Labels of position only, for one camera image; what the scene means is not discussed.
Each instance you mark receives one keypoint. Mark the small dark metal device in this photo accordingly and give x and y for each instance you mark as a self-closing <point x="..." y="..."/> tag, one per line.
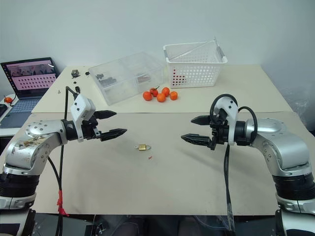
<point x="75" y="72"/>

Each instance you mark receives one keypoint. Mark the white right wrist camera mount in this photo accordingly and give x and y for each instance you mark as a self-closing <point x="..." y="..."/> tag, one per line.
<point x="230" y="108"/>

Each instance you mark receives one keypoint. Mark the clear plastic compartment box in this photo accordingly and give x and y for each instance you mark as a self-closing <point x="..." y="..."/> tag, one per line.
<point x="128" y="71"/>

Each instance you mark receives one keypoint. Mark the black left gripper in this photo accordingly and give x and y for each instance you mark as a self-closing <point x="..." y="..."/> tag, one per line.
<point x="91" y="130"/>

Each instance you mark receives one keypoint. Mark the small orange with stem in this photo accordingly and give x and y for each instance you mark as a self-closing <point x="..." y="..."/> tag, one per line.
<point x="154" y="92"/>

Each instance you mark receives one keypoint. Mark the small black connector block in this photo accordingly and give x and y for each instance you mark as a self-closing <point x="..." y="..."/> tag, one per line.
<point x="78" y="90"/>

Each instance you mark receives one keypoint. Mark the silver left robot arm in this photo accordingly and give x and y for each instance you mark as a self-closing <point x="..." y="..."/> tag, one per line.
<point x="46" y="127"/>

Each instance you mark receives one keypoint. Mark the small brass padlock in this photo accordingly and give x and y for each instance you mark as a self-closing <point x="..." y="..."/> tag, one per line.
<point x="142" y="147"/>

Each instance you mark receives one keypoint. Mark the red item inside basket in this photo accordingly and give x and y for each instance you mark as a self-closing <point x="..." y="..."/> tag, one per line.
<point x="175" y="79"/>

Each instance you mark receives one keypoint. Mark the long black parts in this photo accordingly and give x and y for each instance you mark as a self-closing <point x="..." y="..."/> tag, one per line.
<point x="108" y="81"/>

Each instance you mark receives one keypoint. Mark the open laptop pink screen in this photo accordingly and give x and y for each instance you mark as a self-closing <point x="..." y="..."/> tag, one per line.
<point x="29" y="76"/>

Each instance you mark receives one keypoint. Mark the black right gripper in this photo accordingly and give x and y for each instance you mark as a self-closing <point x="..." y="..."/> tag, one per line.
<point x="219" y="134"/>

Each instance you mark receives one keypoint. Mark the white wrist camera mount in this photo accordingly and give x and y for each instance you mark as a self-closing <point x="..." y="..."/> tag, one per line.
<point x="230" y="108"/>
<point x="82" y="105"/>

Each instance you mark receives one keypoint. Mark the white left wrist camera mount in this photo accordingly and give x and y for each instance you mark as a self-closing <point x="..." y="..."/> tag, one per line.
<point x="82" y="105"/>

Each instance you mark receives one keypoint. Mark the small black part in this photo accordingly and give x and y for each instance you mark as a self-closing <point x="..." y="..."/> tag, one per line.
<point x="99" y="76"/>

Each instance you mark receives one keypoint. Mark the white perforated plastic basket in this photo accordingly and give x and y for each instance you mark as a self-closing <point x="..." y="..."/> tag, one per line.
<point x="197" y="71"/>

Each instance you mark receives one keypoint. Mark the small orange beside laptop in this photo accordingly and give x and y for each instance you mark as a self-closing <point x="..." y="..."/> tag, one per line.
<point x="8" y="99"/>

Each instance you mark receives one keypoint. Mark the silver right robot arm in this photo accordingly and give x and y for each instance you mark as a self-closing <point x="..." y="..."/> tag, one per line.
<point x="283" y="145"/>

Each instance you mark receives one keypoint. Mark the black computer mouse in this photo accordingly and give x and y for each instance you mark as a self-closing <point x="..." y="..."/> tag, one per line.
<point x="2" y="109"/>

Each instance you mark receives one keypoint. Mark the small orange fruit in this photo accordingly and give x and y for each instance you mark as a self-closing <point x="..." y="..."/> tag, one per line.
<point x="161" y="97"/>
<point x="147" y="96"/>
<point x="166" y="91"/>
<point x="173" y="95"/>

